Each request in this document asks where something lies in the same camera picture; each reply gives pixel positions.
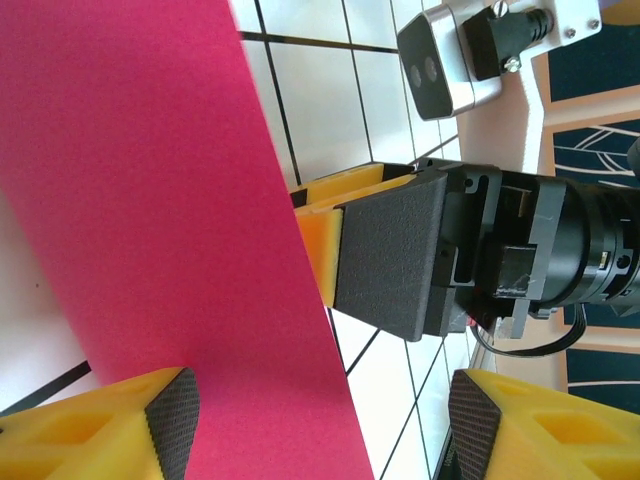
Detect pink felt sheet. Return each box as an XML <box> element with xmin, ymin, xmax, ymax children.
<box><xmin>0</xmin><ymin>0</ymin><xmax>376</xmax><ymax>480</ymax></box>

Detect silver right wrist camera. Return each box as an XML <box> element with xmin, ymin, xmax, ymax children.
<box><xmin>397</xmin><ymin>7</ymin><xmax>504</xmax><ymax>122</ymax></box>

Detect black camera cable connector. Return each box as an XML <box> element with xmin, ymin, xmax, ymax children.
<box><xmin>462</xmin><ymin>3</ymin><xmax>557</xmax><ymax>82</ymax></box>

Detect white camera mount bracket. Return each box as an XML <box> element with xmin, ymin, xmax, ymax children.
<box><xmin>439</xmin><ymin>0</ymin><xmax>604</xmax><ymax>177</ymax></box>

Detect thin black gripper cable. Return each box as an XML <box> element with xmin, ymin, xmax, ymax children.
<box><xmin>469</xmin><ymin>303</ymin><xmax>590</xmax><ymax>359</ymax></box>

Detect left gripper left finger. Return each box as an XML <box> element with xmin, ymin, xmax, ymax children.
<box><xmin>0</xmin><ymin>367</ymin><xmax>201</xmax><ymax>480</ymax></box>

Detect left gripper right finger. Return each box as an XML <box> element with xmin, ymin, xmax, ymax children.
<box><xmin>448</xmin><ymin>368</ymin><xmax>640</xmax><ymax>480</ymax></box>

